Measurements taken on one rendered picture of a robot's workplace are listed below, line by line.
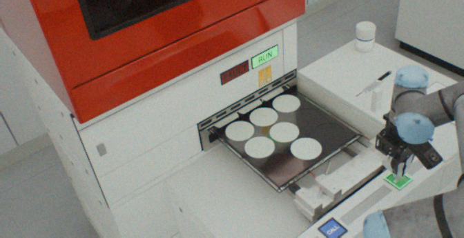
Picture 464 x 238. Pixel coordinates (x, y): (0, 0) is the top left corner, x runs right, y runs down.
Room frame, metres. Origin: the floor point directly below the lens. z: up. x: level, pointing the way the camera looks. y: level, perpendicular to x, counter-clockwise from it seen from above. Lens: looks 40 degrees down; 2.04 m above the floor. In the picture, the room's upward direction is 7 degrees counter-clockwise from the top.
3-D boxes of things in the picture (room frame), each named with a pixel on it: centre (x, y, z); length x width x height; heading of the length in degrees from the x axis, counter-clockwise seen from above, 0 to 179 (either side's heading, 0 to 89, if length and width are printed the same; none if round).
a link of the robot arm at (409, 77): (0.89, -0.43, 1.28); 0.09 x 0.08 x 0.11; 165
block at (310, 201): (0.90, -0.19, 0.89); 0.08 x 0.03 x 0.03; 33
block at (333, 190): (0.95, -0.25, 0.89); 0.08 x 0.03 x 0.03; 33
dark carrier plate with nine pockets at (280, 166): (1.20, -0.16, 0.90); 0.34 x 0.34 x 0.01; 33
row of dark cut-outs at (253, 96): (1.33, -0.06, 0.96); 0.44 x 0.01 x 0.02; 123
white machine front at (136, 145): (1.24, 0.10, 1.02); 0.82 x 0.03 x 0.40; 123
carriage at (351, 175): (0.99, -0.32, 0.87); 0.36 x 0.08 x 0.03; 123
